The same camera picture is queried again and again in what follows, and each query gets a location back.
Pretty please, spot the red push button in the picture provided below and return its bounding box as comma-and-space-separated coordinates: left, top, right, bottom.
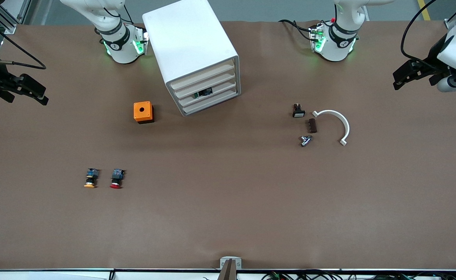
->
109, 168, 126, 190

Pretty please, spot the yellow push button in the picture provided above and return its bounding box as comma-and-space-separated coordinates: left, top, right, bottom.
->
84, 168, 101, 189

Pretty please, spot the orange box with hole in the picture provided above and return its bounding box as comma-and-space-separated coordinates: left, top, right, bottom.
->
133, 101, 155, 124

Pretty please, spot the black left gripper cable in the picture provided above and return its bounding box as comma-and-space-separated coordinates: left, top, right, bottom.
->
400, 0, 439, 66

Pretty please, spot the white curved bracket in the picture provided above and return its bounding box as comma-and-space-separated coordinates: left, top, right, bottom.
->
312, 110, 350, 147

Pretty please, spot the black arm base cable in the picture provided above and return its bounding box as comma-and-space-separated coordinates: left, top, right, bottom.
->
278, 19, 314, 42

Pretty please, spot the white table edge rail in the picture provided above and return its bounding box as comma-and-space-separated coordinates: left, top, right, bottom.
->
0, 268, 456, 280

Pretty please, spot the black cable bundle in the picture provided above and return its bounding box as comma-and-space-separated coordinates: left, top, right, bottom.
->
260, 271, 456, 280

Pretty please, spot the grey metal bracket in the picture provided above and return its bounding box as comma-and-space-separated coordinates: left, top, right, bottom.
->
220, 256, 242, 271

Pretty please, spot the brown post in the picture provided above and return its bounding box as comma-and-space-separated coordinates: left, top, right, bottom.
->
217, 259, 238, 280

